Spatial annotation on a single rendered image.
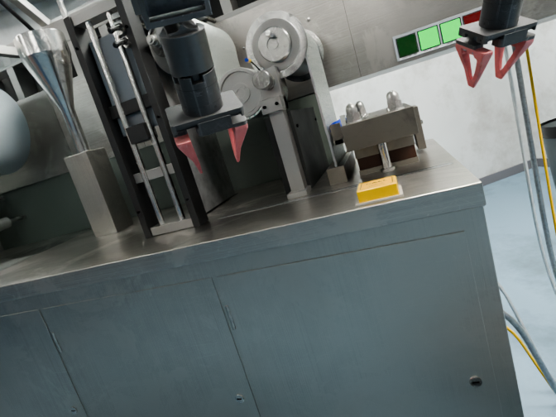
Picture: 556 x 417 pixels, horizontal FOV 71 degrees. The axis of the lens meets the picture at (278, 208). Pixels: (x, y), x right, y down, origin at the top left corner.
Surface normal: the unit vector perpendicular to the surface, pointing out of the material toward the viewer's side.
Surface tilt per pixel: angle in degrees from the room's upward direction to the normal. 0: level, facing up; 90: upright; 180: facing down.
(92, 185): 90
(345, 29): 90
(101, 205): 90
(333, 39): 90
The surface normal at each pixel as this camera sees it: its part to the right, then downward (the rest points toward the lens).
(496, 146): 0.23, 0.13
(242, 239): -0.25, 0.27
